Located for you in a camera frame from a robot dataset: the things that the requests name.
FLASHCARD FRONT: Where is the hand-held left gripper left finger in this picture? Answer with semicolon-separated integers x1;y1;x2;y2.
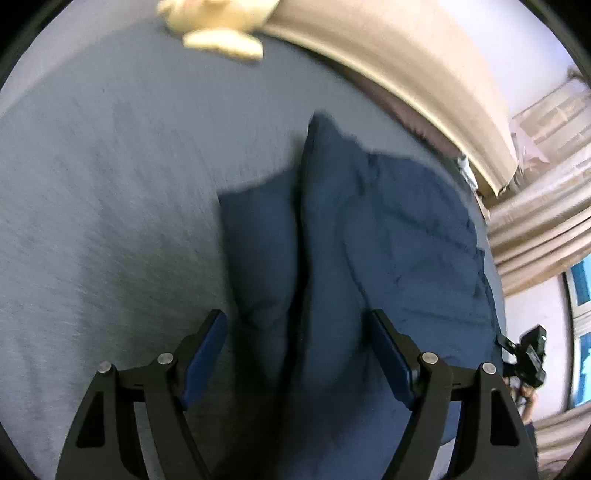
55;309;229;480

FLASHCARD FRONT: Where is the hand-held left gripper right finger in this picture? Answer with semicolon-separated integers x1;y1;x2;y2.
369;309;539;480

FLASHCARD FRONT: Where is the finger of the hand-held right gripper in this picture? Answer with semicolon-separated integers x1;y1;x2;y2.
495;335;520;358

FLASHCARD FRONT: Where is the navy blue zip jacket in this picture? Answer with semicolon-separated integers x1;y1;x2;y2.
217;113;504;480

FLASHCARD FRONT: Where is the person's right forearm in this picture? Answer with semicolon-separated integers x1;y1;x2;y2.
522;420;540;460

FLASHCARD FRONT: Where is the pile of folded clothes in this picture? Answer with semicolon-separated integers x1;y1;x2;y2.
510;117;550;163

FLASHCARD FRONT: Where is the person's right hand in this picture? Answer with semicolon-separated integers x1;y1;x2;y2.
517;387;537;423

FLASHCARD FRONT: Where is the window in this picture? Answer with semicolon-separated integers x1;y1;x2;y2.
563;263;591;411

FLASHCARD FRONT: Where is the beige curtain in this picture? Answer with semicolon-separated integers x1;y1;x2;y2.
487;76;591;296

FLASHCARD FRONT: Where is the bed with grey sheet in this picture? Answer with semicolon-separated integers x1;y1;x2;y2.
0;28;509;480

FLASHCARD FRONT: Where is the white crumpled cloth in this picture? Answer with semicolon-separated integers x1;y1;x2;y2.
457;154;479;191

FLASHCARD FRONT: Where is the beige wooden headboard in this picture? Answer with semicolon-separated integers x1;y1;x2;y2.
259;0;522;197

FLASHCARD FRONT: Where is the yellow plush toy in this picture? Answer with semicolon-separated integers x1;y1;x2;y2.
157;0;280;60

